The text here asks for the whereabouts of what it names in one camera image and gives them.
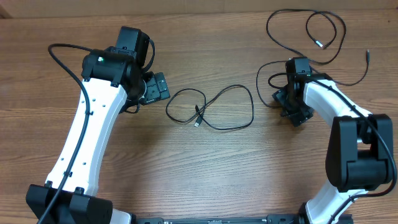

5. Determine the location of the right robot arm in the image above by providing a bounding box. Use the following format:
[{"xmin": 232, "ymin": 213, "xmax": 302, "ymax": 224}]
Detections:
[{"xmin": 272, "ymin": 57, "xmax": 397, "ymax": 223}]

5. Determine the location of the long black usb cable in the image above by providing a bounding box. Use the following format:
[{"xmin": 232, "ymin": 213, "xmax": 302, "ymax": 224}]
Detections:
[{"xmin": 266, "ymin": 8, "xmax": 348, "ymax": 66}]

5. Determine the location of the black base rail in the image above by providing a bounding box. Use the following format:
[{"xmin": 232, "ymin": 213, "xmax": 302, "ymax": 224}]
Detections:
[{"xmin": 131, "ymin": 214, "xmax": 309, "ymax": 224}]

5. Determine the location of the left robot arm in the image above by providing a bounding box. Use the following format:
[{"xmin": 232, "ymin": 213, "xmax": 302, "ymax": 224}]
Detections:
[{"xmin": 25, "ymin": 26, "xmax": 170, "ymax": 223}]

